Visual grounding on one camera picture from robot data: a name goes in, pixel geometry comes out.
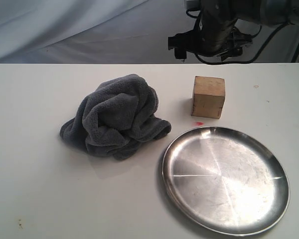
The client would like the grey fabric backdrop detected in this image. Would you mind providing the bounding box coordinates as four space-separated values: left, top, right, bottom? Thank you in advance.
0 0 299 64

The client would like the round stainless steel plate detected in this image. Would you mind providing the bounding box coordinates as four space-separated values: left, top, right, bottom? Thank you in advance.
161 126 290 237

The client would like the wooden cube block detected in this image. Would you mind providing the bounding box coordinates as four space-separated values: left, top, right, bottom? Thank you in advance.
191 76 225 119

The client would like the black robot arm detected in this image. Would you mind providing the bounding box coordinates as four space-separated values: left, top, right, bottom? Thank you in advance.
168 0 299 65

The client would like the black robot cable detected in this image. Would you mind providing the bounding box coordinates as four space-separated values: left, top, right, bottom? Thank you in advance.
185 7 299 66

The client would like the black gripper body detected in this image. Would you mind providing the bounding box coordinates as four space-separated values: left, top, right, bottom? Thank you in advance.
193 0 239 56

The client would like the grey fleece towel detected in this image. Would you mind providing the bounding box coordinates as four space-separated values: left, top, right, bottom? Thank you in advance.
60 74 171 160

